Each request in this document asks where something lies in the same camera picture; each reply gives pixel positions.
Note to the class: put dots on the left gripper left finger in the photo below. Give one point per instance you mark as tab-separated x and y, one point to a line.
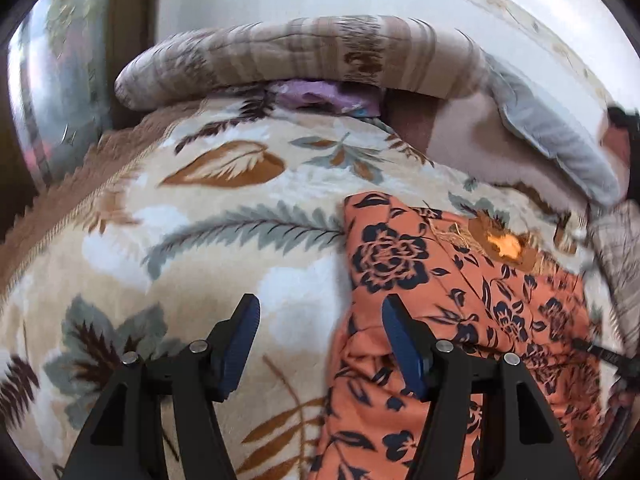
122	436

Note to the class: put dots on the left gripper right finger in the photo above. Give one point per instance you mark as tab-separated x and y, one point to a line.
519	436

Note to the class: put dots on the orange black floral blouse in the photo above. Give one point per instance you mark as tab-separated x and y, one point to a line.
449	279

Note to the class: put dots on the floral leaf print blanket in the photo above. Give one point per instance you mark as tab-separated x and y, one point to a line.
172	222

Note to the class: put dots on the striped floral pillow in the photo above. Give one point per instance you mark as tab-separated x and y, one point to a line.
614	236

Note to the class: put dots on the grey pillow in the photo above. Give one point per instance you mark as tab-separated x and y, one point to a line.
529	112

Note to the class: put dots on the pink quilted mattress cover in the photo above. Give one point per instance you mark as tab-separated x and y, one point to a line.
468	135

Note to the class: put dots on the black garment on headboard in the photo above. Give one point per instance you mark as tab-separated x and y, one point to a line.
623	138

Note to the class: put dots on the purple cloth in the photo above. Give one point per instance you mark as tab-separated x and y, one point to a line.
334	97

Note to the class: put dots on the ornate glass door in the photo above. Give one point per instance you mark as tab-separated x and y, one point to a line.
59	94

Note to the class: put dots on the striped bolster pillow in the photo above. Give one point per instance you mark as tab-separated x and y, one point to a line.
381	50

